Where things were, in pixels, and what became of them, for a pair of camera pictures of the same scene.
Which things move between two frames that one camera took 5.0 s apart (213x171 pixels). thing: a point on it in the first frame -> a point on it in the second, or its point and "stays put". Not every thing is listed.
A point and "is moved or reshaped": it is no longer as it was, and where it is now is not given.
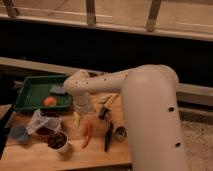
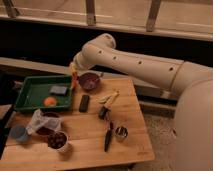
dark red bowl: x=45 y=130 stays put
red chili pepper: x=89 y=128 is moved or reshaped
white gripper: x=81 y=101 -> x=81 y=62
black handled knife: x=108 y=135 stays put
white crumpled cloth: x=39 y=120 stays put
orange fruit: x=50 y=101 stays put
